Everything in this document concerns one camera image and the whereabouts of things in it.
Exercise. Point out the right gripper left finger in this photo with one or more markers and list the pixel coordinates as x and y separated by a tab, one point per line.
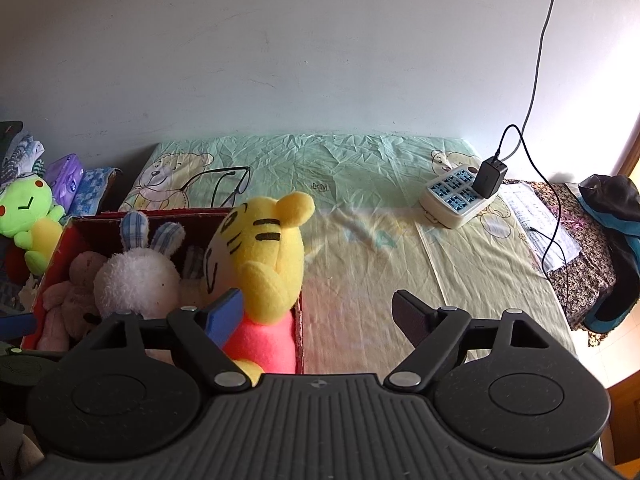
197	339

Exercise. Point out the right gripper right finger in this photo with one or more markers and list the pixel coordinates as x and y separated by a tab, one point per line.
436	336

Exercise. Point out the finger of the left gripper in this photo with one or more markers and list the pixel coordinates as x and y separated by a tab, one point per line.
17	325

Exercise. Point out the pink plush bear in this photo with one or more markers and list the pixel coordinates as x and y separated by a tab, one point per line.
70	306

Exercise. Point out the pink bunny plush toy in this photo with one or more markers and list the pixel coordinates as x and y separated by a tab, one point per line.
142	278

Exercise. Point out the yellow tiger plush toy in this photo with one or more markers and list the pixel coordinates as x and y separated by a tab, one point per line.
258	250

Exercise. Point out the bright green frog plush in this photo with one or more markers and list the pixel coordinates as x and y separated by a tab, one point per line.
32	219

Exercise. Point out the green cartoon bed sheet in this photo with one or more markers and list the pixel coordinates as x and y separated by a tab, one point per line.
368	236

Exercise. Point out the red cardboard box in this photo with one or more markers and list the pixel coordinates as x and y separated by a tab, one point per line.
102	235

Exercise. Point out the white power strip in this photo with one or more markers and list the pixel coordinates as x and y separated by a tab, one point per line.
450	199

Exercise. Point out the white paper notebook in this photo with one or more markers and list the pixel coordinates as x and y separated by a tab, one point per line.
553	247

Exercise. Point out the blue white patterned cloth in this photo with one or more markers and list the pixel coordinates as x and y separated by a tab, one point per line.
92	190

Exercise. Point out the black eyeglasses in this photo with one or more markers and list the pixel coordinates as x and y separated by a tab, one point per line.
217	188

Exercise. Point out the brown patterned cloth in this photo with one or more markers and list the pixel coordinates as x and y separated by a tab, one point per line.
582	282

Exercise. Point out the purple plastic pouch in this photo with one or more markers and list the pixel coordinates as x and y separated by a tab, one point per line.
64	177

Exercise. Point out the black power adapter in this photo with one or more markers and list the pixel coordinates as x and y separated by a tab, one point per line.
489	178

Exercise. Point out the dark green garment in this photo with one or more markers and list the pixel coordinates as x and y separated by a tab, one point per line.
8	131

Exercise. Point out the black teal jacket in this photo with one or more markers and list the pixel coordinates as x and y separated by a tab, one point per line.
614	203

